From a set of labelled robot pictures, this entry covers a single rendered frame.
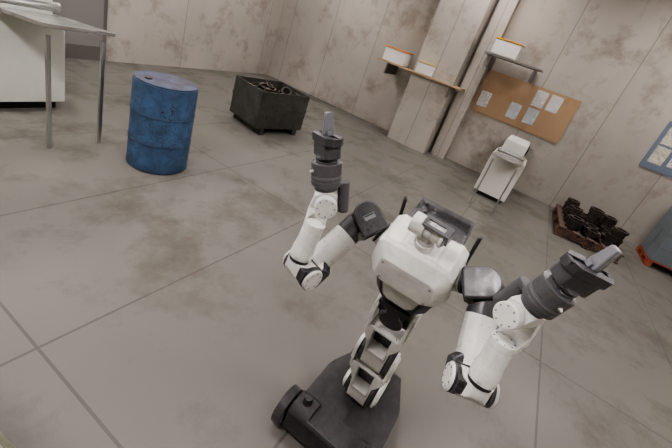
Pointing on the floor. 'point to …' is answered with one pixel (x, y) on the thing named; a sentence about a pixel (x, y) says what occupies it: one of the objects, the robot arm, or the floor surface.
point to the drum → (160, 122)
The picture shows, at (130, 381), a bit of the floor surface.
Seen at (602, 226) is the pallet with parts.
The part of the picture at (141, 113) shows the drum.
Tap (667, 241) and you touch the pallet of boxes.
